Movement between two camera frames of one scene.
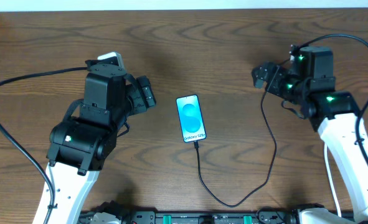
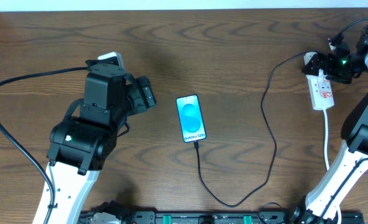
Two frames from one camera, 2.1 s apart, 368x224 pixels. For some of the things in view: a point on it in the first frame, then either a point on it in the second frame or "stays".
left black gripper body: x=145 y=92 stays
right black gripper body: x=271 y=78 to x=316 y=64
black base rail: x=268 y=215 stays
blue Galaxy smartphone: x=190 y=118 stays
